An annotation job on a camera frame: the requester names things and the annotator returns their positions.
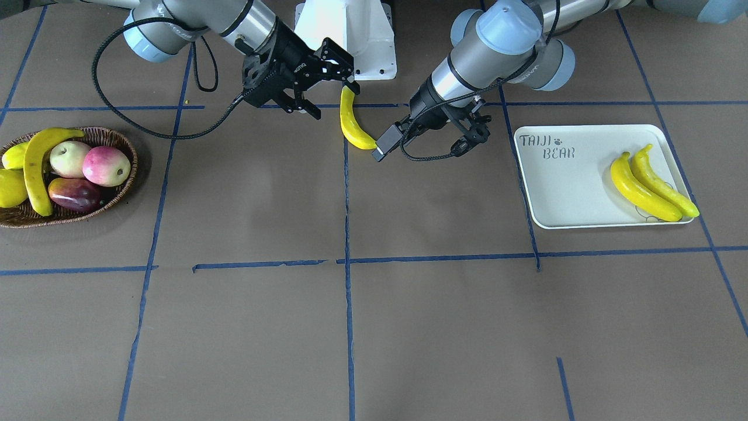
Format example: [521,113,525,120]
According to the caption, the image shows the red pink apple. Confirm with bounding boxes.
[82,146,131,187]

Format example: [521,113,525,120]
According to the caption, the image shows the pale green apple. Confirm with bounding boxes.
[49,140,92,178]

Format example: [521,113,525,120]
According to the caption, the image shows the yellow lemon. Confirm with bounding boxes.
[2,142,29,170]

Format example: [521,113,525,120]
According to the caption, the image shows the yellow banana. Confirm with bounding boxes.
[631,144,700,218]
[339,87,377,151]
[23,127,85,216]
[610,151,683,223]

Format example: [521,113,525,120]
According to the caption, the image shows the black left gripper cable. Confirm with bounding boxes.
[400,0,562,163]

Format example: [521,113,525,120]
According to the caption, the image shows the white bear print tray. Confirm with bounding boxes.
[514,123,688,229]

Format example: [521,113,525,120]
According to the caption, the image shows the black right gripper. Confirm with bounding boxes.
[241,21,361,120]

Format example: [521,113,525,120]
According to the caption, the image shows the yellow mango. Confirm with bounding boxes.
[1,168,29,208]

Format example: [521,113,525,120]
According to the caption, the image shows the brown woven basket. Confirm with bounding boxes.
[1,127,139,229]

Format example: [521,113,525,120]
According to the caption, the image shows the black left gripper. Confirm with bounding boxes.
[372,77,491,162]

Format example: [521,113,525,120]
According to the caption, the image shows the dark red apple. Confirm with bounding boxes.
[47,178,105,213]

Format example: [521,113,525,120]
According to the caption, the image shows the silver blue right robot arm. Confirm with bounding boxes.
[91,1,360,119]

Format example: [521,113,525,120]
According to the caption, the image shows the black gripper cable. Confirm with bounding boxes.
[91,16,258,141]
[400,0,562,163]

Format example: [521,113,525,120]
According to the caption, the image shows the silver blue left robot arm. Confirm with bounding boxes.
[372,1,746,161]

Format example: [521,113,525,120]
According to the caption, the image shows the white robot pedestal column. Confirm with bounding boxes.
[294,1,398,81]

